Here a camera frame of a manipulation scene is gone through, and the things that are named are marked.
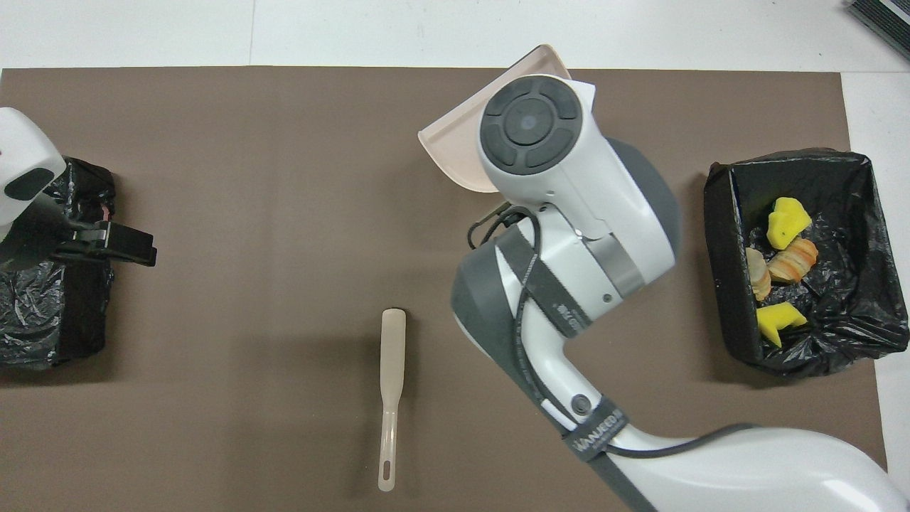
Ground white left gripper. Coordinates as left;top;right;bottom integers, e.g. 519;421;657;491
0;107;159;268

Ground beige hand brush black bristles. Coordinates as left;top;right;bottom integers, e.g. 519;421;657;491
378;308;407;493

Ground beige plastic dustpan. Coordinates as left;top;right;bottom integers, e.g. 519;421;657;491
417;44;596;194

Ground pale bread slice piece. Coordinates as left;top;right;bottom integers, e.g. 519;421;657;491
745;247;773;302

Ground green and yellow sponge piece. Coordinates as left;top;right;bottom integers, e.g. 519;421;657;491
756;302;809;348

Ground yellow sponge chunk with dot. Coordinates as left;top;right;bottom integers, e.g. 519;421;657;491
766;197;813;251

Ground large striped bread chunk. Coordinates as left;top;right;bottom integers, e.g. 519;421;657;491
768;238;820;283

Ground black bag lined bin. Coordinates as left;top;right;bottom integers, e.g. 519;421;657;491
0;156;117;369
704;147;910;378

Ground brown paper table mat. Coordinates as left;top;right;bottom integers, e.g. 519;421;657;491
0;66;893;512

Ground black ribbed panel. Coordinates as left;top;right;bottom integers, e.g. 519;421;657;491
846;0;910;63

